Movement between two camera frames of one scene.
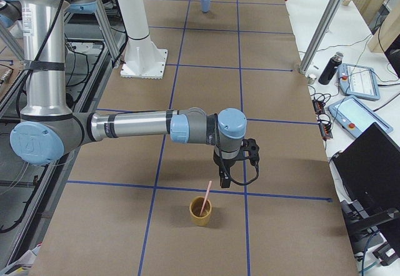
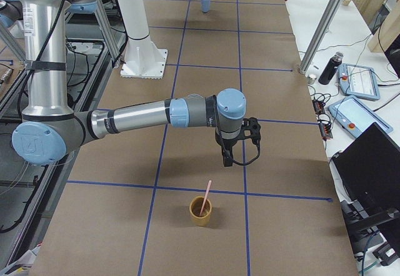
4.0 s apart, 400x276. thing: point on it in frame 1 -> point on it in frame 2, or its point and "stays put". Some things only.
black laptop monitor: x=369 y=167 stays put
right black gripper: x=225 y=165 -> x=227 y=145
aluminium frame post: x=330 y=12 stays put
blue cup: x=205 y=2 stays put
